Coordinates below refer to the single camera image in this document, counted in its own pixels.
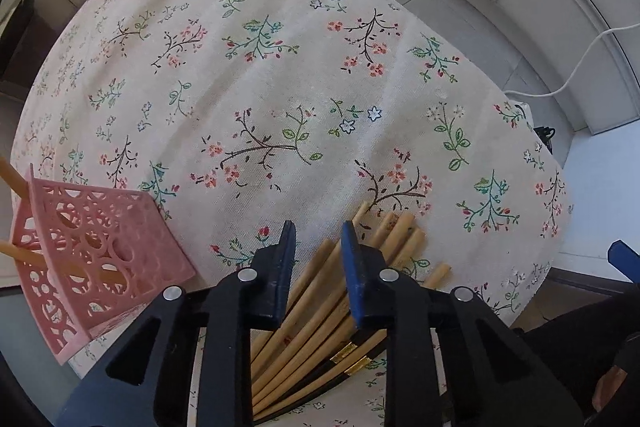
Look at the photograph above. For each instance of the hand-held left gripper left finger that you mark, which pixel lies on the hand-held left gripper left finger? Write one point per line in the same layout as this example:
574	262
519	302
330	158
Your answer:
284	279

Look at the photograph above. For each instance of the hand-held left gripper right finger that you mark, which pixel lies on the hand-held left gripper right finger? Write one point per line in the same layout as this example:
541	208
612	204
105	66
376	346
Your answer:
352	279

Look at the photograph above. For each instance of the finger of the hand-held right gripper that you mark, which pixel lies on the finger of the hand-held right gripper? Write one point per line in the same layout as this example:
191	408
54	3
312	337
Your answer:
622	257

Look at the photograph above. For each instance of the bunch of bamboo chopsticks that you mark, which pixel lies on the bunch of bamboo chopsticks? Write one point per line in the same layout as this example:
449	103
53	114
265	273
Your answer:
305	342

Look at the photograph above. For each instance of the black gold-banded chopstick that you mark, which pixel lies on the black gold-banded chopstick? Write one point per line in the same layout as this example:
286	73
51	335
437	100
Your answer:
363	363
344	350

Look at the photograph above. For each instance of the pink perforated plastic basket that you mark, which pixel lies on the pink perforated plastic basket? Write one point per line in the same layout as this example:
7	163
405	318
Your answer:
100	227

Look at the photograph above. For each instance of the plain bamboo chopstick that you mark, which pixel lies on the plain bamboo chopstick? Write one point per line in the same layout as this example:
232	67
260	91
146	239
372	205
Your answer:
12	179
25	254

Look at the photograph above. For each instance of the black clothing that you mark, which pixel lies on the black clothing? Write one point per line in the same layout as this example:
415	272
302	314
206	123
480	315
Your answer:
575	337

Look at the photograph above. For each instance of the black plug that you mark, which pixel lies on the black plug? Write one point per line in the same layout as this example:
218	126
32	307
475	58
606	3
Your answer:
545	135

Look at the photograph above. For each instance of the white power strip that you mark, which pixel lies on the white power strip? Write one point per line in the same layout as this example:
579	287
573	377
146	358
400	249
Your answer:
524	107

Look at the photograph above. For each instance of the floral tablecloth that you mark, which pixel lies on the floral tablecloth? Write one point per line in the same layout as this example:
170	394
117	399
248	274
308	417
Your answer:
300	82

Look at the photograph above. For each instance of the dark side table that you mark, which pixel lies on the dark side table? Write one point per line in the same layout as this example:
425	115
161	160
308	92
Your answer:
20	37

